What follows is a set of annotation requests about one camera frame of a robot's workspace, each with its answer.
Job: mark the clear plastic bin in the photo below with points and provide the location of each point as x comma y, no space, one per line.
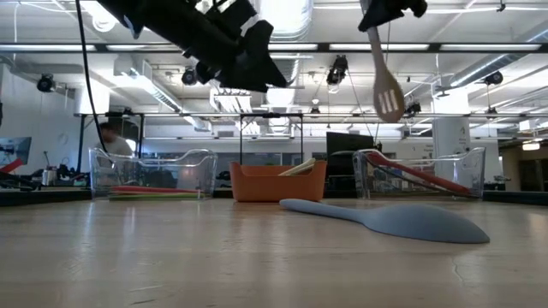
475,171
205,171

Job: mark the white column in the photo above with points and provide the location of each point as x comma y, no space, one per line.
450,128

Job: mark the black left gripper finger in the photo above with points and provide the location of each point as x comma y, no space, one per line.
257,68

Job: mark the black ceiling spotlight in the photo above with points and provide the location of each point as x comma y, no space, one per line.
45,83
493,78
189,77
337,70
414,109

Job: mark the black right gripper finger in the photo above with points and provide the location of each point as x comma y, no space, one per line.
383,10

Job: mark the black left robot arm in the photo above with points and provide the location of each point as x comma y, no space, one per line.
145,17

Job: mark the black overhead frame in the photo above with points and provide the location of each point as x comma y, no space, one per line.
449,115

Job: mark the blue wall screen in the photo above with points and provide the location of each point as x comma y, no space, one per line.
15,149

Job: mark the orange plastic bin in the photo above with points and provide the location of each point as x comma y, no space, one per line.
265,186

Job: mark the glowing wall lamp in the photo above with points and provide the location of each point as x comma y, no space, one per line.
531,146

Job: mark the blue-grey silicone spoon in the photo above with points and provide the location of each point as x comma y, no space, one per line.
419,224

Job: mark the metal cup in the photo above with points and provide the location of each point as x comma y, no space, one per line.
49,176

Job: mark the black ceiling light rail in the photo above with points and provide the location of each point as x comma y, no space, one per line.
385,47

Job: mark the black monitor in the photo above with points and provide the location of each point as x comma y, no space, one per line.
349,143

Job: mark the wooden slotted spatula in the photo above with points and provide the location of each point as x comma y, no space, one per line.
387,98

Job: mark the red background object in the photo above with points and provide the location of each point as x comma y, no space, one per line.
13,166

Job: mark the person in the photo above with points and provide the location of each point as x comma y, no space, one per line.
115,143

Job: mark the silver ceiling air duct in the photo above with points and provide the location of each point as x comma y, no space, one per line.
291,21

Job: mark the red slotted spoon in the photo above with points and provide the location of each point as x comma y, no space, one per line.
428,177

